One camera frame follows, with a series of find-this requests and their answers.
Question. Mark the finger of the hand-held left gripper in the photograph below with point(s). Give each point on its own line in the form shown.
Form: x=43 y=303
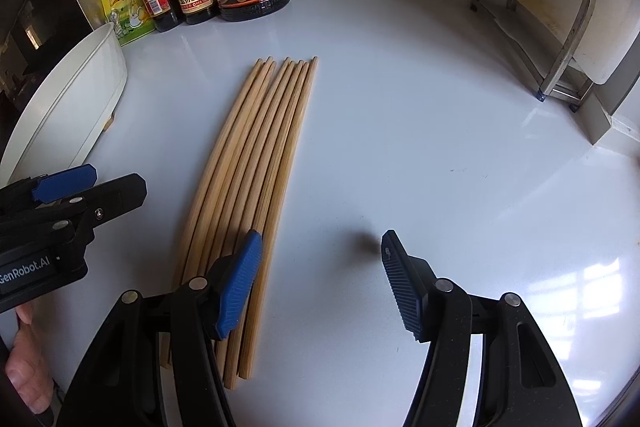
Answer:
x=65 y=183
x=117 y=197

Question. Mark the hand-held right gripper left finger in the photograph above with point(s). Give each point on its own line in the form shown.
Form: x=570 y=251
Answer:
x=240 y=287

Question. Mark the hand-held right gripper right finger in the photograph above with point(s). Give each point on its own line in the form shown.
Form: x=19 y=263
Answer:
x=400 y=277

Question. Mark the row of wooden chopsticks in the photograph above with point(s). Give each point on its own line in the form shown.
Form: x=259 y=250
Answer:
x=270 y=132

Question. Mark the person's left hand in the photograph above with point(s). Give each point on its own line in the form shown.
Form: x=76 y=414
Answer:
x=25 y=362

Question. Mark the white oval bowl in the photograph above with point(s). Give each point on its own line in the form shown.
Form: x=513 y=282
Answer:
x=65 y=97

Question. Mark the black glass kitchen appliance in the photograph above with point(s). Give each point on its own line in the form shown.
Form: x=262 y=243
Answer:
x=40 y=7

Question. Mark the yellow green seasoning pouch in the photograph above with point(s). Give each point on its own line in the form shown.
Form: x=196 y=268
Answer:
x=125 y=7

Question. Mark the stainless steel rack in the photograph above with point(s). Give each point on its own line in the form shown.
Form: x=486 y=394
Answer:
x=562 y=57

